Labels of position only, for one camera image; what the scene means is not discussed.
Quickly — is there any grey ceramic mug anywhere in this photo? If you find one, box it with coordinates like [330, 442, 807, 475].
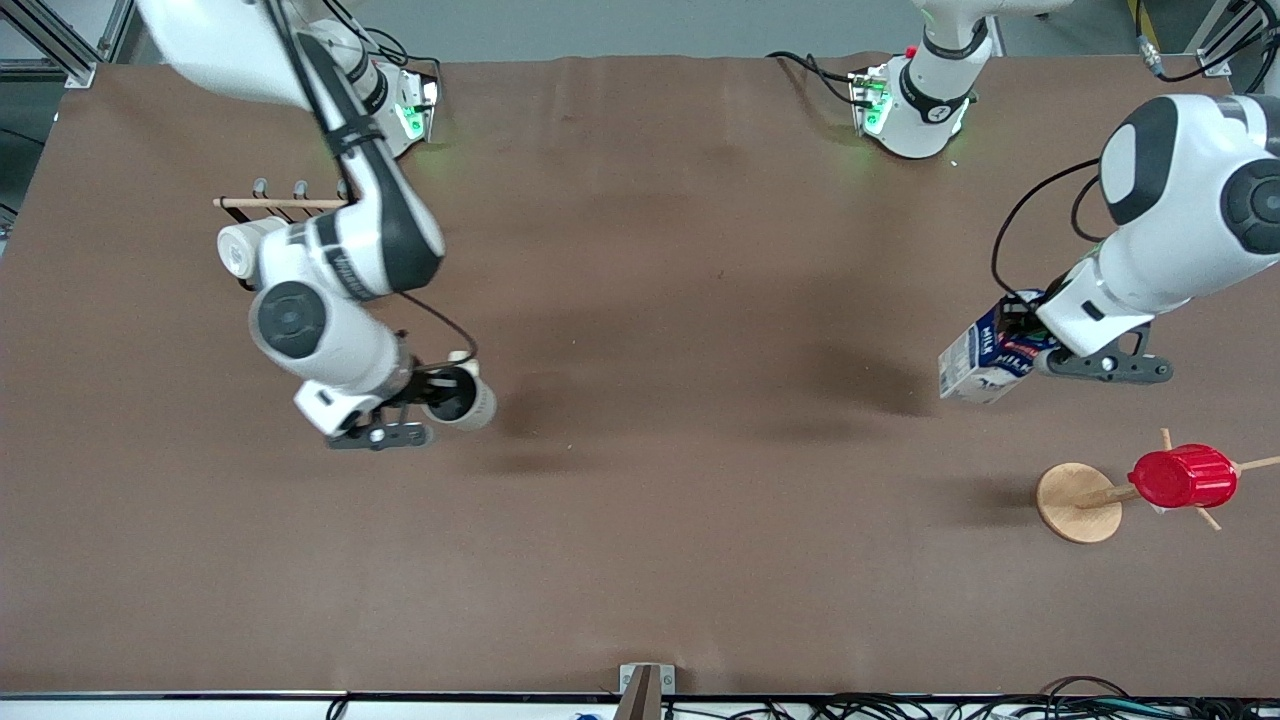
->
[418, 352, 497, 432]

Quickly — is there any blue white milk carton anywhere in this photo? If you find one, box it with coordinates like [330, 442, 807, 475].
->
[938, 290, 1061, 404]

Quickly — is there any red ribbed plastic cup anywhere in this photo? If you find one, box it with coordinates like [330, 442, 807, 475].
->
[1128, 444, 1239, 509]

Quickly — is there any wooden mug tree stand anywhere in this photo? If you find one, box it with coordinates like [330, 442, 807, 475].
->
[1036, 428, 1280, 544]

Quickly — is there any white mug with round face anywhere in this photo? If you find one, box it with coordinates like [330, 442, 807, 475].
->
[217, 218, 287, 282]

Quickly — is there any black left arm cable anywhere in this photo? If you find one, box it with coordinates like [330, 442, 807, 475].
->
[991, 158, 1106, 303]

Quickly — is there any black wire mug rack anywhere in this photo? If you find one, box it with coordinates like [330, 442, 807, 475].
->
[213, 178, 353, 293]

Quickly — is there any black left base cable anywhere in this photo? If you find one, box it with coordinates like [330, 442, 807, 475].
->
[767, 50, 863, 107]

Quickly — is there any black base cable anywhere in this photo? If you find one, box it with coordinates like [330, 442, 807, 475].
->
[345, 10, 442, 83]
[767, 50, 863, 107]

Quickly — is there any black right base cable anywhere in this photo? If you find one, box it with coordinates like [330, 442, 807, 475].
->
[345, 10, 442, 83]

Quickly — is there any black cable bundle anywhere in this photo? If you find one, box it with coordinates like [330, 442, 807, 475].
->
[325, 675, 1280, 720]

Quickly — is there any metal bracket with post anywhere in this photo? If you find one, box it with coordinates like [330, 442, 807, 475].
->
[612, 663, 676, 720]

